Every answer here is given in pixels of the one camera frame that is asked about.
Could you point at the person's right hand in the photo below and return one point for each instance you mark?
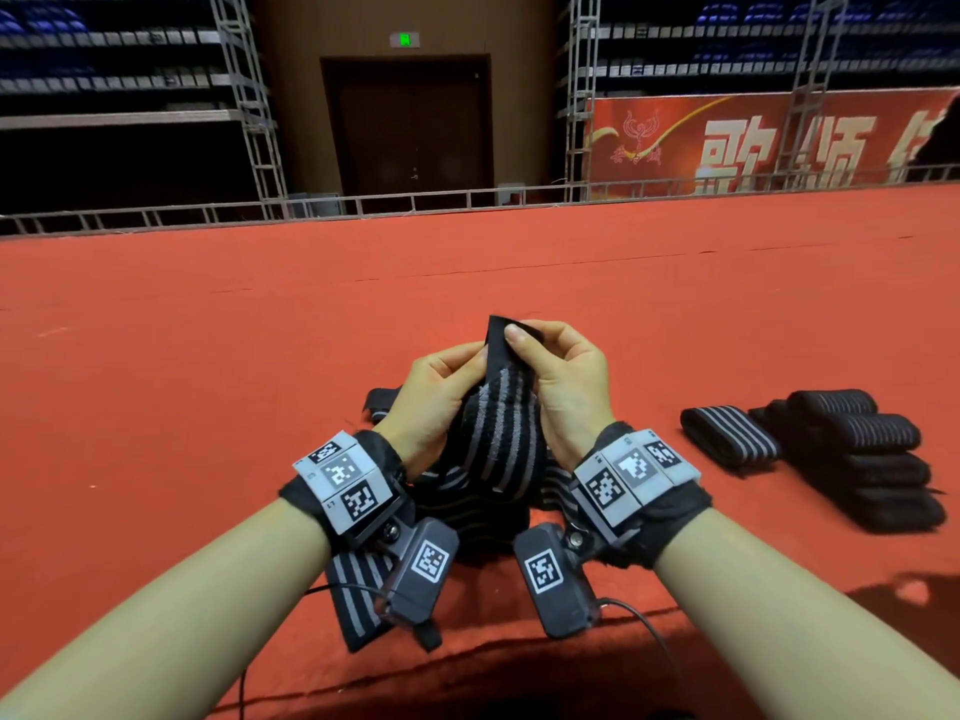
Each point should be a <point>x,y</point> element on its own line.
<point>570,390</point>

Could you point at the person's left hand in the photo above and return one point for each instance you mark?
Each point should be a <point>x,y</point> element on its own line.
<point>420,412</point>

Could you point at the person's right forearm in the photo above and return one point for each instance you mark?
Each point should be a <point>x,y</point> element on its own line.
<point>810,622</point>

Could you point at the person's left forearm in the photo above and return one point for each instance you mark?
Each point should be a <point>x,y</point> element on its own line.
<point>165,622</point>

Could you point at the black wristband with marker tags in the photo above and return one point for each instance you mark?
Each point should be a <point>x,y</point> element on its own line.
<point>638,484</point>
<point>342,487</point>

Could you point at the metal railing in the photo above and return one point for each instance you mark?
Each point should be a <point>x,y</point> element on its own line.
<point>375,196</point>

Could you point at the dark brown door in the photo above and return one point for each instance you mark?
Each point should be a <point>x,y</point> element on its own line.
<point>405,130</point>

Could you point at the red banner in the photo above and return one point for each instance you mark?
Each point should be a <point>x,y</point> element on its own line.
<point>750,142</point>

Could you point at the metal truss column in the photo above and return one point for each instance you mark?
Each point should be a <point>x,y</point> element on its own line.
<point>255,97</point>
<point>581,82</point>
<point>813,75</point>

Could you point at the green exit sign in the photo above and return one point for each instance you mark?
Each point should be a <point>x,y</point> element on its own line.
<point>405,40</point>

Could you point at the tiered bleacher seats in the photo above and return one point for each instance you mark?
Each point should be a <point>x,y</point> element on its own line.
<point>105,60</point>
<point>720,37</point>

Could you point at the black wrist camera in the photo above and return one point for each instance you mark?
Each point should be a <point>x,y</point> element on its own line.
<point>420,565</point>
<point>552,577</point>

